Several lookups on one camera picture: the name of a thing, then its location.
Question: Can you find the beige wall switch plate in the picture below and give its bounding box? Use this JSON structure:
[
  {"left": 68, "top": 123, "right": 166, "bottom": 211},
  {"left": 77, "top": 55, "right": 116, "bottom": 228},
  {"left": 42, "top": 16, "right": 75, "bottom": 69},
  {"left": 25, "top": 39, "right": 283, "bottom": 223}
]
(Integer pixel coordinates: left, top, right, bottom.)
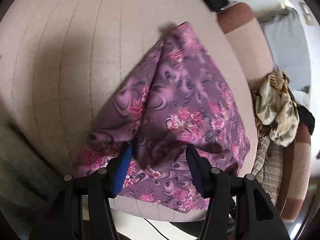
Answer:
[{"left": 299, "top": 2, "right": 314, "bottom": 26}]

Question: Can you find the pink brown bolster cushion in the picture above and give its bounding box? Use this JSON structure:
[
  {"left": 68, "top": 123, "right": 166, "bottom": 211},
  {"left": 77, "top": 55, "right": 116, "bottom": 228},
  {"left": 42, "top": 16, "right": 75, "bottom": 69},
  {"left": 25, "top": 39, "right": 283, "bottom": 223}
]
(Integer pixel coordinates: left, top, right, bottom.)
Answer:
[{"left": 217, "top": 2, "right": 274, "bottom": 90}]

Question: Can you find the black cable on floor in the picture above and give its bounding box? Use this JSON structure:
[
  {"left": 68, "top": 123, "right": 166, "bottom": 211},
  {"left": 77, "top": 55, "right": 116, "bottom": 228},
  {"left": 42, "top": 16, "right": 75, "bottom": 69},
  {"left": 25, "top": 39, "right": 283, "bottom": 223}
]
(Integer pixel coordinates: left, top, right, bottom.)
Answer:
[{"left": 142, "top": 217, "right": 173, "bottom": 240}]

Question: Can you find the purple pink floral cloth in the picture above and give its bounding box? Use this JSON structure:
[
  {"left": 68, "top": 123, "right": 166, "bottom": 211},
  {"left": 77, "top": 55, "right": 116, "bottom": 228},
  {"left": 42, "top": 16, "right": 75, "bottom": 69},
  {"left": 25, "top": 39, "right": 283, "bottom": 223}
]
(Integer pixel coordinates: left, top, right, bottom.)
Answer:
[{"left": 74, "top": 22, "right": 250, "bottom": 213}]

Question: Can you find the black garment on bolster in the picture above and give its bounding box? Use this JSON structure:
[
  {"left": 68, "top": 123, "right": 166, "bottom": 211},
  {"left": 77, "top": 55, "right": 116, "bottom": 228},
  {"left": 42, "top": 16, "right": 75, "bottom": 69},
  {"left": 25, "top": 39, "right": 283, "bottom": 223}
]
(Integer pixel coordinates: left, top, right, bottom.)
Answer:
[{"left": 297, "top": 105, "right": 315, "bottom": 135}]

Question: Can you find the cream leaf-print crumpled cloth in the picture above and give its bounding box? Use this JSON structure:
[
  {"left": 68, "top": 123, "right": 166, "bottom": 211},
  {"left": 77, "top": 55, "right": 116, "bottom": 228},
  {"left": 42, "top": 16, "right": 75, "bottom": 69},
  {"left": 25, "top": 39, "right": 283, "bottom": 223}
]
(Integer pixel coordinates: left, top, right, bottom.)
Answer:
[{"left": 252, "top": 70, "right": 299, "bottom": 147}]

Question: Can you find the grey pillow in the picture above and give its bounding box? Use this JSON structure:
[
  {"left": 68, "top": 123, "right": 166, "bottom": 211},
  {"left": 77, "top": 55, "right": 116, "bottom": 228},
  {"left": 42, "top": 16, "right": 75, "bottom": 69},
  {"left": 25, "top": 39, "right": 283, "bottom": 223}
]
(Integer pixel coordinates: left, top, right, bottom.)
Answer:
[{"left": 260, "top": 7, "right": 311, "bottom": 92}]

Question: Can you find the striped floral cushion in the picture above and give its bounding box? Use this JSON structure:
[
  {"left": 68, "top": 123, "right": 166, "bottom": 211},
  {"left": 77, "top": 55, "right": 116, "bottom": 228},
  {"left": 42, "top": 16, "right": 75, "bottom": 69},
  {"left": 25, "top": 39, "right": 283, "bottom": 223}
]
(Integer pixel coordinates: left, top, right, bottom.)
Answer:
[{"left": 251, "top": 136, "right": 283, "bottom": 205}]

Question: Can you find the pink brown long bolster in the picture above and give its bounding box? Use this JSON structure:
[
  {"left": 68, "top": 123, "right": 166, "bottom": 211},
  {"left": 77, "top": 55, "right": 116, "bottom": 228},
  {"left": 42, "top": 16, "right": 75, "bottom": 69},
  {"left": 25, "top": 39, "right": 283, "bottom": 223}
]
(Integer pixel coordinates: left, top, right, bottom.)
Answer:
[{"left": 276, "top": 123, "right": 311, "bottom": 222}]

